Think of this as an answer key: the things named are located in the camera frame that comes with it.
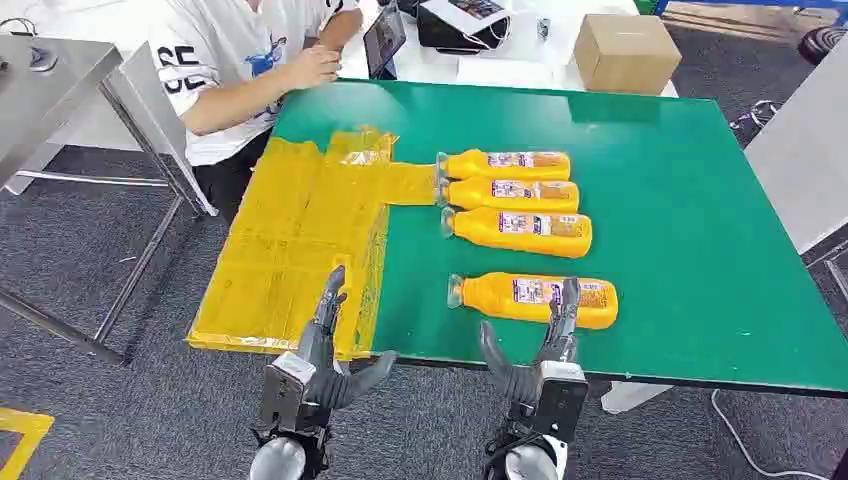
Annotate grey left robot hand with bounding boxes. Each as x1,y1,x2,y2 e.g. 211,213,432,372
298,266,399,412

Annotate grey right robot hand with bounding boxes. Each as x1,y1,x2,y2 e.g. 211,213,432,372
478,276,582,405

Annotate orange drink bottle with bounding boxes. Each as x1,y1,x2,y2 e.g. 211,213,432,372
437,176,582,213
447,271,620,331
435,148,572,183
440,205,594,260

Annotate white table leg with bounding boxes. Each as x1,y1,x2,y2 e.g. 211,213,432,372
601,380,676,415

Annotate yellow plastic sheet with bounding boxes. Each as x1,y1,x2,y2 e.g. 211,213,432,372
186,129,440,360

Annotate green table mat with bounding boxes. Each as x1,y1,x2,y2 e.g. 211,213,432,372
271,79,848,399

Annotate person's right hand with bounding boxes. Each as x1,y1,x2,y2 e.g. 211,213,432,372
286,44,342,91

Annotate yellow floor tape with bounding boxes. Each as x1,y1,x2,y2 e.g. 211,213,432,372
0,407,56,480

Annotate white desk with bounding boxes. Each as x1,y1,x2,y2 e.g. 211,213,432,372
334,0,678,99

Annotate black tablet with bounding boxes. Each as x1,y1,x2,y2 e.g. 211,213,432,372
361,1,408,81

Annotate person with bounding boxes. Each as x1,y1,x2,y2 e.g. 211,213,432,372
146,0,364,223

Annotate black bag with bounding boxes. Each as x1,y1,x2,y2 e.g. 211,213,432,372
415,0,513,54

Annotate brown cardboard box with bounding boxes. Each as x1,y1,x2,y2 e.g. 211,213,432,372
573,13,684,96

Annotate grey white table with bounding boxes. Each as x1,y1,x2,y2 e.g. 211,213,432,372
743,49,848,303

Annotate white booklet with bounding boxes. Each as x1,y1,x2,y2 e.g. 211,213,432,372
421,0,511,36

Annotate steel table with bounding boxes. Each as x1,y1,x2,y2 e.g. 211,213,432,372
0,33,220,366

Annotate round grey object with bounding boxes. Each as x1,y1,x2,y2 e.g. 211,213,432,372
27,46,60,73

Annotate black round wheel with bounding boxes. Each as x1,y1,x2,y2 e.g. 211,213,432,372
798,26,848,66

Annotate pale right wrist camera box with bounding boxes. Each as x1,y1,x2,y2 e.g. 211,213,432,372
531,360,590,444

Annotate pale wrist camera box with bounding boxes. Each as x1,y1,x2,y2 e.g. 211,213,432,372
531,360,590,444
259,351,318,432

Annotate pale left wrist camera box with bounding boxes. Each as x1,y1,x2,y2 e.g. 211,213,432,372
259,351,318,432

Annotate white floor cable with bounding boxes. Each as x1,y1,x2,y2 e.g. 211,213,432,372
710,389,833,480

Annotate black white cable bundle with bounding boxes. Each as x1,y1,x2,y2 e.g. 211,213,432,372
728,99,783,134

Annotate blue shelf frame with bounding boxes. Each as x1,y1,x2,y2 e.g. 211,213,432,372
652,0,848,18

